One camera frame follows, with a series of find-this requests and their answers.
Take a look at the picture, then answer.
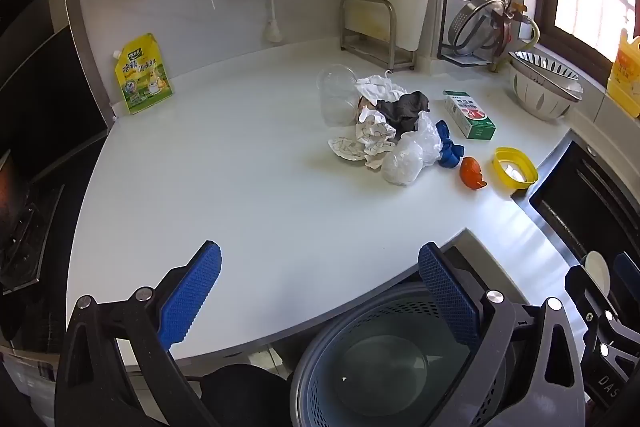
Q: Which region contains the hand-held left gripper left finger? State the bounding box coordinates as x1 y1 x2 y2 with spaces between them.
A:
54 240 223 427

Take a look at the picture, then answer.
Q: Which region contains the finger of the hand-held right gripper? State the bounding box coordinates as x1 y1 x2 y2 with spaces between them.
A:
614 251 640 303
565 265 640 368

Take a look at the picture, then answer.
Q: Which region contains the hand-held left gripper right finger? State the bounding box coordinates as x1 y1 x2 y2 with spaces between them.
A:
417 242 588 427

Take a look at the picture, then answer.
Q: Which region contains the grey perforated waste basket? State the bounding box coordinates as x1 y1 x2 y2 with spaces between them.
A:
290 279 546 427

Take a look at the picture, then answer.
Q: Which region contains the orange peel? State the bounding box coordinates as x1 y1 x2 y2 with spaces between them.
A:
460 156 488 192

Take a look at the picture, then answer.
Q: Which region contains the clear plastic bag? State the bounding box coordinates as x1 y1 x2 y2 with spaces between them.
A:
381 112 443 186

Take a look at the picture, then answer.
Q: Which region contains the blue plastic piece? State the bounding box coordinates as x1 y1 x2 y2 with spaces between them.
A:
435 119 467 170

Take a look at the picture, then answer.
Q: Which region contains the yellow plastic lid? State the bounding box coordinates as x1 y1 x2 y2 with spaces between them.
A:
494 147 539 190

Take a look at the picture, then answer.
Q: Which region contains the printed paper piece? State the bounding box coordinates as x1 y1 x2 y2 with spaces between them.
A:
327 137 368 162

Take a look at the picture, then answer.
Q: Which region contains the clear plastic cup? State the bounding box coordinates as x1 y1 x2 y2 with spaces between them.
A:
317 64 363 128

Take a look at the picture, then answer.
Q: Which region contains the black sink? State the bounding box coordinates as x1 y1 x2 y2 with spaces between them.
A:
529 142 640 288

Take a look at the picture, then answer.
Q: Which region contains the green carton box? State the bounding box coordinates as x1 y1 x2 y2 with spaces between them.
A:
443 90 497 140

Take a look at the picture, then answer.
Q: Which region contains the black stove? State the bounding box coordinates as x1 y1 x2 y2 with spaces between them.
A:
0 149 66 295

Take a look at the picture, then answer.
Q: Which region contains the black cloth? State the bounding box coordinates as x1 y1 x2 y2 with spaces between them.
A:
375 91 431 135

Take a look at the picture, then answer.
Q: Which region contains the white green colander bowl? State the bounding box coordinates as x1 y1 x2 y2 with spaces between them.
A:
510 62 583 122

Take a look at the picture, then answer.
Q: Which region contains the yellow oil bottle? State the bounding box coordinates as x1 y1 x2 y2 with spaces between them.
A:
606 29 640 118

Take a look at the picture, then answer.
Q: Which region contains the yellow seasoning pouch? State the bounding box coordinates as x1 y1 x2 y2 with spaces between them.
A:
112 33 175 115

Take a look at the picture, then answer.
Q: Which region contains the metal cutting board rack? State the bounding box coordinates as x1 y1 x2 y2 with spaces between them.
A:
340 0 416 72

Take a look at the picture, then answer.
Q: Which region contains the steel pot lid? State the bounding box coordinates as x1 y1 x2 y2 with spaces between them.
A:
447 0 513 58

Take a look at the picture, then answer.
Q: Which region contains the blue white bottle brush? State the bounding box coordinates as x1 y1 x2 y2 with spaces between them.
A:
264 0 286 42

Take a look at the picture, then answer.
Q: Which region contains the white cloth with string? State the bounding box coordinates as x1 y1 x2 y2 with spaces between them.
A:
355 74 408 100

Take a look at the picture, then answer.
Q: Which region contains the green hose with valve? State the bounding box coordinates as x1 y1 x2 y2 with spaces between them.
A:
510 2 543 55

